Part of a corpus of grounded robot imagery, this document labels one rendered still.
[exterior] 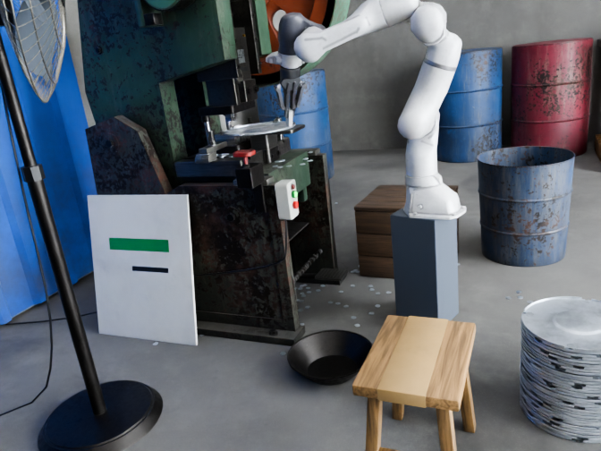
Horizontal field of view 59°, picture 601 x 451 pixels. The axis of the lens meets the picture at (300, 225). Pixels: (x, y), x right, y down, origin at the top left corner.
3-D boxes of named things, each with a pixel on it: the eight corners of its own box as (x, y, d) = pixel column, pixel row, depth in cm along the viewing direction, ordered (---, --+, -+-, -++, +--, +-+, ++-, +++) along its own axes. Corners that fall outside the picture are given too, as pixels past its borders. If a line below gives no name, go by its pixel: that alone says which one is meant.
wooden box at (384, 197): (459, 251, 270) (458, 185, 259) (444, 283, 238) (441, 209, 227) (384, 246, 288) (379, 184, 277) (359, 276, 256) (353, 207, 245)
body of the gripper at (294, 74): (283, 70, 190) (283, 95, 196) (305, 67, 193) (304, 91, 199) (275, 63, 196) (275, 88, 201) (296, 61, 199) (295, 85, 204)
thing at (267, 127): (209, 138, 207) (209, 135, 207) (245, 124, 232) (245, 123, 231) (276, 134, 195) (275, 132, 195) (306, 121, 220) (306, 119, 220)
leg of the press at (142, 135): (306, 331, 213) (276, 103, 184) (294, 347, 203) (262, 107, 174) (124, 311, 249) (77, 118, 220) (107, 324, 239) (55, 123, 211)
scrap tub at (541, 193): (568, 237, 271) (572, 144, 256) (572, 271, 235) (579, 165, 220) (481, 234, 288) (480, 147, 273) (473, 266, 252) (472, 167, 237)
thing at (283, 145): (291, 149, 236) (289, 136, 234) (242, 176, 197) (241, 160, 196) (232, 152, 248) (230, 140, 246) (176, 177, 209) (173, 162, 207)
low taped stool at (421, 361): (461, 523, 123) (459, 401, 112) (361, 498, 133) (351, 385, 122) (477, 424, 152) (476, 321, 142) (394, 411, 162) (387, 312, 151)
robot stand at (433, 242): (459, 312, 212) (456, 205, 198) (438, 333, 200) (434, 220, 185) (418, 302, 224) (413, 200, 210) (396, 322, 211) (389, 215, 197)
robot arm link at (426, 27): (456, 68, 182) (477, 14, 173) (453, 76, 167) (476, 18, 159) (402, 51, 185) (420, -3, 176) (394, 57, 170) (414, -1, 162)
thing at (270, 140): (308, 156, 217) (305, 123, 212) (296, 164, 205) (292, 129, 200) (255, 157, 227) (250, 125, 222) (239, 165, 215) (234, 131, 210)
